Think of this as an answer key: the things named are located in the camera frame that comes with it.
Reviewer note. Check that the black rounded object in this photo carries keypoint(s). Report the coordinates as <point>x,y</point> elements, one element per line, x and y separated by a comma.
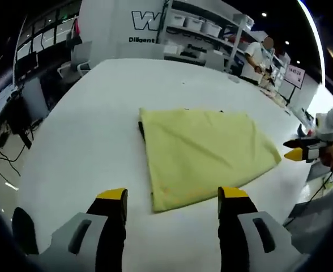
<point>25,232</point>

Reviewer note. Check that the black power strip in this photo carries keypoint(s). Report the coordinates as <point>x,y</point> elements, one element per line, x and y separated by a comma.
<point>27,139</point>

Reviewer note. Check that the translucent storage box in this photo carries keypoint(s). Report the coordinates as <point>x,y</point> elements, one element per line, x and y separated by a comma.
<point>243,20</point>

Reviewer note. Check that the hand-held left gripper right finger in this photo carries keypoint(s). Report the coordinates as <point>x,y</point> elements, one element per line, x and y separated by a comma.
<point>262,243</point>

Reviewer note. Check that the black display stand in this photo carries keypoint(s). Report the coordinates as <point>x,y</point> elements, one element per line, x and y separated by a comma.
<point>291,95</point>

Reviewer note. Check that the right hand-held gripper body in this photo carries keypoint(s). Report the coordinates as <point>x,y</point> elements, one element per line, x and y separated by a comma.
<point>326,127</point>

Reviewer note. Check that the metal shelf rack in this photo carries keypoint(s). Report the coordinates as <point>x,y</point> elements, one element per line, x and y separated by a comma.
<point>206,42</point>

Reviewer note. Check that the dark grey angled stand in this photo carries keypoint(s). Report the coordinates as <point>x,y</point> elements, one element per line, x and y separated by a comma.
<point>301,131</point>

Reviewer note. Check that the timer display screen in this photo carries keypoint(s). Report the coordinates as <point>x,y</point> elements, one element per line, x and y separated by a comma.
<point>295,76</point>

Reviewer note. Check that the pale cloth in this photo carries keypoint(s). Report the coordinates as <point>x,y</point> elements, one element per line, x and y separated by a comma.
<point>275,97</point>

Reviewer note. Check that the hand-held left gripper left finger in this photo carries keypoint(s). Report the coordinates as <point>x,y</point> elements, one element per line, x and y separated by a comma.
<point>78,246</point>

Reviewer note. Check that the white storage bin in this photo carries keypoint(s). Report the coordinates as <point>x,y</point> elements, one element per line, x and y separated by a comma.
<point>211,29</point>
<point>194,23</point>
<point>177,20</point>

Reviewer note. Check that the person's right hand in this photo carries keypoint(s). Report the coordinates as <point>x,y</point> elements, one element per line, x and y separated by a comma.
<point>331,157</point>

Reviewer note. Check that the hanging grey pink bag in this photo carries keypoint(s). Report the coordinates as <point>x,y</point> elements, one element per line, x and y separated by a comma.
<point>74,35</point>

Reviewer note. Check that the white office chair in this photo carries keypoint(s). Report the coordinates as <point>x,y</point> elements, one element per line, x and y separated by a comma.
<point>78,62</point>

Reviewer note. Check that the yellow blue colour-block garment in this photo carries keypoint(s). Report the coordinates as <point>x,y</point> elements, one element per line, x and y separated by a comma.
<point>200,156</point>

